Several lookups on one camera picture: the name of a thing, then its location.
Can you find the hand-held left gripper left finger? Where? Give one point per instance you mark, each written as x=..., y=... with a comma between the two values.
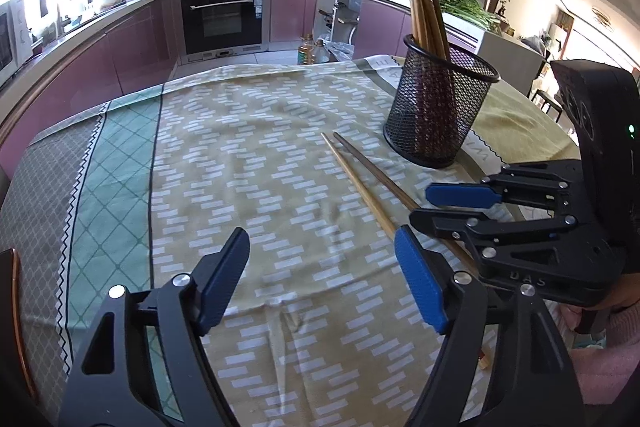
x=222, y=277

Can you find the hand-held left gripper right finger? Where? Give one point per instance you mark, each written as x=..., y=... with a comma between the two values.
x=420, y=277

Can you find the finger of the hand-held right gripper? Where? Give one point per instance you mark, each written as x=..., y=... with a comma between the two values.
x=460, y=196
x=435, y=221

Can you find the floral-end wooden chopstick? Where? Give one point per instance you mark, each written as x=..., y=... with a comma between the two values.
x=375, y=168
x=360, y=183

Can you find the black mesh utensil holder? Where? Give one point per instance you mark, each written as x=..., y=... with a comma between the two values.
x=440, y=117

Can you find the bunch of wooden chopsticks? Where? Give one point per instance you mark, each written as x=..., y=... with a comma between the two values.
x=425, y=17

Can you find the person's right forearm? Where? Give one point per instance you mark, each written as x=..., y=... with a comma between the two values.
x=610, y=357

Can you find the dark stool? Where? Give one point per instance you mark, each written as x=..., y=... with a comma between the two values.
x=547, y=99

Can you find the plain olive tablecloth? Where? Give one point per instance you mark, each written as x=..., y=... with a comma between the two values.
x=520, y=127

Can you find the white low cabinet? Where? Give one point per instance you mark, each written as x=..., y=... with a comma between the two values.
x=510, y=57

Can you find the patterned yellow-green tablecloth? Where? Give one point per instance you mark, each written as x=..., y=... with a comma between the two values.
x=250, y=132

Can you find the bunch of green vegetables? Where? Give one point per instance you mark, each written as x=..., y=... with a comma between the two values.
x=467, y=9

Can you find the cooking oil bottle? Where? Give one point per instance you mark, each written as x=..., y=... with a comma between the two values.
x=312, y=52

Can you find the brown wooden chair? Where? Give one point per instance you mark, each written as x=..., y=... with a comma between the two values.
x=17, y=327

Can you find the black built-in oven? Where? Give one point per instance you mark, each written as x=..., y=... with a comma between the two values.
x=220, y=27

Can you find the purple kitchen cabinets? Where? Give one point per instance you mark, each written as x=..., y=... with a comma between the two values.
x=135, y=42

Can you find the white microwave oven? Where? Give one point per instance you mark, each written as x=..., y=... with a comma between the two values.
x=15, y=37

